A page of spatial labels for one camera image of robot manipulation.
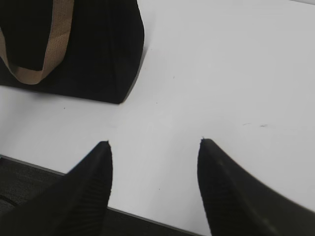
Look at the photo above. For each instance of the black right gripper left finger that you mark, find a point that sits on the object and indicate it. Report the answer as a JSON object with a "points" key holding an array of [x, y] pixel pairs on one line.
{"points": [[75, 205]]}

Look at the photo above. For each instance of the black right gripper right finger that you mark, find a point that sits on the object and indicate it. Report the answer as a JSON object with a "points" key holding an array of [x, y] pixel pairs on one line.
{"points": [[237, 204]]}

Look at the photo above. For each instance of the black tote bag tan handles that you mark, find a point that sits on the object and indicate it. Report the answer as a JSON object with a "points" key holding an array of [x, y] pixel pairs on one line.
{"points": [[102, 56]]}

